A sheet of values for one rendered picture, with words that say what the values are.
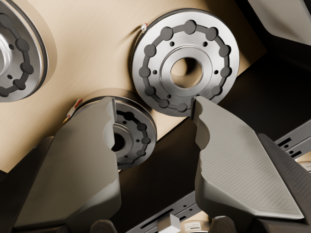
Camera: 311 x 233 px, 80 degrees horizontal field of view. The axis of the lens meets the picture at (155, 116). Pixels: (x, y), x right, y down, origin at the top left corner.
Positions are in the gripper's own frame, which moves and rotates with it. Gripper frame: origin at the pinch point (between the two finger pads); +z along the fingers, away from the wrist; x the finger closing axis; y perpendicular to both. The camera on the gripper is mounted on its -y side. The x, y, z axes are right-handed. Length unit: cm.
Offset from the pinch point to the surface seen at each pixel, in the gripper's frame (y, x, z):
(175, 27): -3.5, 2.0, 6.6
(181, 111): 4.7, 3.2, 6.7
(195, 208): 11.3, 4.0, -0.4
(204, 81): 1.1, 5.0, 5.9
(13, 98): 2.9, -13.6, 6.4
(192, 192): 8.8, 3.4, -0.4
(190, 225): 31.4, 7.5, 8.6
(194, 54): -1.5, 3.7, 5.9
